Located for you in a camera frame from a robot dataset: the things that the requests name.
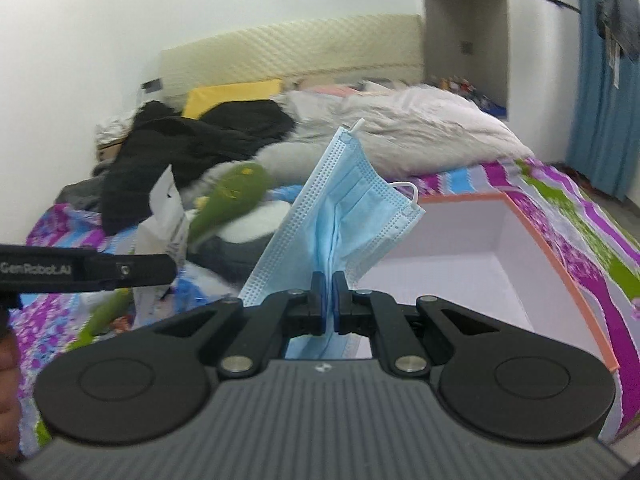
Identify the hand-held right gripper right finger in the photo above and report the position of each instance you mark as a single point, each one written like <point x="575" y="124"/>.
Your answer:
<point x="340" y="305"/>

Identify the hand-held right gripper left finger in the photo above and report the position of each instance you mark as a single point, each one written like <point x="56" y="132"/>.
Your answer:
<point x="318" y="305"/>

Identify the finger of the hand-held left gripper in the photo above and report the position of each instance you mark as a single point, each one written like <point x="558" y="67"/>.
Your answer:
<point x="90" y="271"/>

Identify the blue face mask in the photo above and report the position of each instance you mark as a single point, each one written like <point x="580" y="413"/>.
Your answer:
<point x="345" y="195"/>

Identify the pink cardboard box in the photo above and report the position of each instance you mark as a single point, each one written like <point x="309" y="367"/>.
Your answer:
<point x="450" y="240"/>

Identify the person's left hand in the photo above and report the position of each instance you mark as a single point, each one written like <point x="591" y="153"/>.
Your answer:
<point x="7" y="390"/>

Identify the white plastic packet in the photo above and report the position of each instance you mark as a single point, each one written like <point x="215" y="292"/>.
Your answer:
<point x="167" y="225"/>

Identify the large dark grey plush toy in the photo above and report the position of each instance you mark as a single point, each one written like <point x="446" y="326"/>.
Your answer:
<point x="245" y="230"/>

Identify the black clothing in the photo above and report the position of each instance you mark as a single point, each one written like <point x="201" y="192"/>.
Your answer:
<point x="165" y="160"/>

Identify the green plush stick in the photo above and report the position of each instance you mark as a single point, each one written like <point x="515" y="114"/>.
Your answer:
<point x="225" y="195"/>

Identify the light grey plush cushion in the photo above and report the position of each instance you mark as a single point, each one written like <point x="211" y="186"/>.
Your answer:
<point x="290" y="160"/>

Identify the grey white duvet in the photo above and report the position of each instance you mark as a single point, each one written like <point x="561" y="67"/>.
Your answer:
<point x="425" y="130"/>

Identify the yellow pillow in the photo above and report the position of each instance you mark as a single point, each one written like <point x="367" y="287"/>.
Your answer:
<point x="225" y="95"/>

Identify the floral printed bedsheet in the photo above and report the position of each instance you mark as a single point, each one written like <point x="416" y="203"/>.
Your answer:
<point x="560" y="195"/>

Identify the row of small toys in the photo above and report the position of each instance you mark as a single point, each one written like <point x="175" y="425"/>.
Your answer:
<point x="470" y="89"/>

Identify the cream quilted headboard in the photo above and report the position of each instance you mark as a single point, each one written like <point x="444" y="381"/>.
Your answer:
<point x="300" y="50"/>

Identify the blue curtain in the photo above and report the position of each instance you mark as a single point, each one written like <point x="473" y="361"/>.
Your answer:
<point x="595" y="110"/>

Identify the dark hanging garment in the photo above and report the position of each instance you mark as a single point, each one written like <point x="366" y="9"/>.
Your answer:
<point x="620" y="0"/>

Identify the grey wall socket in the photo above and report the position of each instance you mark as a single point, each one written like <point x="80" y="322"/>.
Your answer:
<point x="467" y="48"/>
<point x="152" y="84"/>

